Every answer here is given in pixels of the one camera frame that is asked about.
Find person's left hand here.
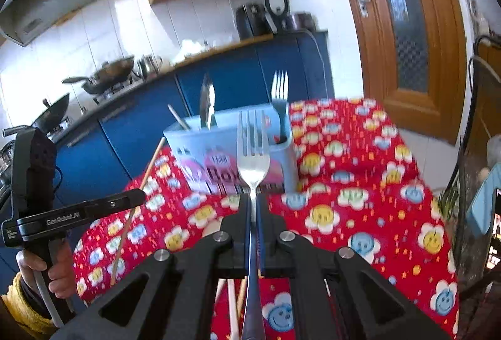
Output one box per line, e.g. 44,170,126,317
16,239,76,299

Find light blue flat item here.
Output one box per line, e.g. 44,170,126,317
467,164,501,240

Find green onions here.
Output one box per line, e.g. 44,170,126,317
437,183,462,216

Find metal rack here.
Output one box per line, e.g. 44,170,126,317
454,35,501,305

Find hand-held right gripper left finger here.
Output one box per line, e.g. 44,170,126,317
51,194,251,340

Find pale chopstick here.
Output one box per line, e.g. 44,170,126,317
228,279,240,340

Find white cloth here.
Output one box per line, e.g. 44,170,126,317
172,38,213,63

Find metal kettle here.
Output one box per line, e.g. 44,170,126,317
136,55,163,77

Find person's left forearm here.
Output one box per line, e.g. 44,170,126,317
0,271,59,338

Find metal pot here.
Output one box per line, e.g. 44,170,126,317
0,140,17,189

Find rice cooker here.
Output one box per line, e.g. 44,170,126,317
264,0,317,34

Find white power cable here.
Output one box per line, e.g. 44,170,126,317
303,28,336,99

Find light blue utensil box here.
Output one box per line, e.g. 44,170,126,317
163,102,300,196

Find metal knife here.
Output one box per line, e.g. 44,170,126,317
199,73,217,130

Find wooden door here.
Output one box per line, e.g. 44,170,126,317
325,0,476,147

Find red smiley flower tablecloth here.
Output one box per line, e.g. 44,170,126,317
74,97,458,340

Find large dark wok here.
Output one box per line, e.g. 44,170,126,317
62,55,136,95

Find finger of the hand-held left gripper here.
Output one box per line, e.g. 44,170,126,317
92,188,147,219

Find black air fryer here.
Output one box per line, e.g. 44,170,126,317
236,3,271,40

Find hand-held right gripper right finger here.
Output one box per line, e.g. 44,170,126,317
256,194,451,340

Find metal fork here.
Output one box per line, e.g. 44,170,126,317
271,70,289,142
237,110,271,340

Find gas stove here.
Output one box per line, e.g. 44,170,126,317
93,79,142,105

